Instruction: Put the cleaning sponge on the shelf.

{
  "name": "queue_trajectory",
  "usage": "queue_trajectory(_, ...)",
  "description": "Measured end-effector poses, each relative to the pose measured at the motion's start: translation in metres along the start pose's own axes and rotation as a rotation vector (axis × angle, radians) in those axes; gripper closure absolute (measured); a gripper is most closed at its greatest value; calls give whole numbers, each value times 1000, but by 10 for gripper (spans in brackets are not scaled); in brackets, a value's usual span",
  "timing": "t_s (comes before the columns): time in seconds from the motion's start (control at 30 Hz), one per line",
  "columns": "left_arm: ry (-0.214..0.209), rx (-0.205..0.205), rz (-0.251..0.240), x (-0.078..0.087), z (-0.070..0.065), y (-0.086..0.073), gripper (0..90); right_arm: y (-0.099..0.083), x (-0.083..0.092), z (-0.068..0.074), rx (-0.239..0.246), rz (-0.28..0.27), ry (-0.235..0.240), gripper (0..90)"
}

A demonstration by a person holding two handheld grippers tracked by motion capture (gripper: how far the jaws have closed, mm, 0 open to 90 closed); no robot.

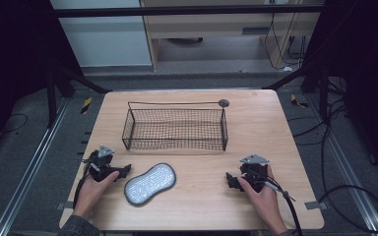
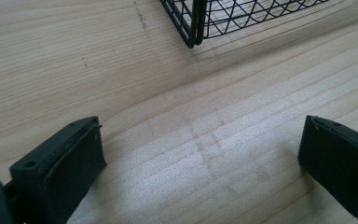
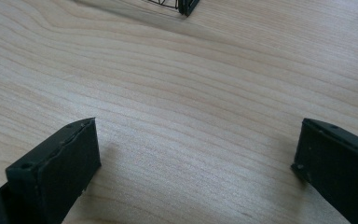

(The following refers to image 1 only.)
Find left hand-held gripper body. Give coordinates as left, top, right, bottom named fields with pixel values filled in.
left=88, top=145, right=116, bottom=183

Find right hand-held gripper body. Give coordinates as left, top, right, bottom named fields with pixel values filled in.
left=239, top=153, right=272, bottom=194

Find grey oval scrubbing sponge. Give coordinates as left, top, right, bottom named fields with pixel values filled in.
left=123, top=162, right=177, bottom=207

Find black wire mesh basket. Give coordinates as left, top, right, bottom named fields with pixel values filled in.
left=121, top=98, right=230, bottom=152

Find person's left hand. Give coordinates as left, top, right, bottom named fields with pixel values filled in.
left=73, top=170, right=121, bottom=220

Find person's right hand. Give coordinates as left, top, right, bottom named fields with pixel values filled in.
left=237, top=164, right=288, bottom=235

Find grey tape piece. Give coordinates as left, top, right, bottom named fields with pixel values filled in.
left=303, top=200, right=329, bottom=211
left=56, top=201, right=76, bottom=211

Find yellow black striped tape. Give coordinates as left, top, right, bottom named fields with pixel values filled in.
left=80, top=96, right=94, bottom=115
left=289, top=93, right=310, bottom=109

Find white cabinet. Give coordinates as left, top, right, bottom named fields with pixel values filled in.
left=49, top=0, right=154, bottom=69

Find dark curtain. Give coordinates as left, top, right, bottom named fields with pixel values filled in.
left=0, top=0, right=83, bottom=158
left=303, top=0, right=378, bottom=183

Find light wooden desk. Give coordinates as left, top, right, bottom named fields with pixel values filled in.
left=139, top=0, right=324, bottom=71

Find left hand-held gripper cable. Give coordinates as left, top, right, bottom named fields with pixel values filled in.
left=72, top=158, right=93, bottom=209

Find hand-held gripper cable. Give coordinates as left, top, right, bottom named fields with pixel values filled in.
left=72, top=158, right=93, bottom=209
left=246, top=168, right=305, bottom=236

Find right hand-held gripper cable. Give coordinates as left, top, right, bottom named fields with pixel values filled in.
left=246, top=168, right=305, bottom=236

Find black floor cable loop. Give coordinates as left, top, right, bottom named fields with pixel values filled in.
left=286, top=94, right=378, bottom=234

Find aluminium floor rail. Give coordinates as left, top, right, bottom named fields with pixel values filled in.
left=0, top=97, right=71, bottom=236
left=306, top=94, right=378, bottom=235

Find black metal frame stand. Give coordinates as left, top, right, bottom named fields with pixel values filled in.
left=263, top=60, right=331, bottom=121
left=44, top=63, right=113, bottom=130

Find thin black floor cable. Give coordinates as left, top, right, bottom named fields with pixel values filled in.
left=0, top=112, right=30, bottom=134

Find black cables under desk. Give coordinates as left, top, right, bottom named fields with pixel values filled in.
left=263, top=11, right=308, bottom=73

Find black horizontal frame bar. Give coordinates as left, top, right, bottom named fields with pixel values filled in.
left=52, top=4, right=325, bottom=19

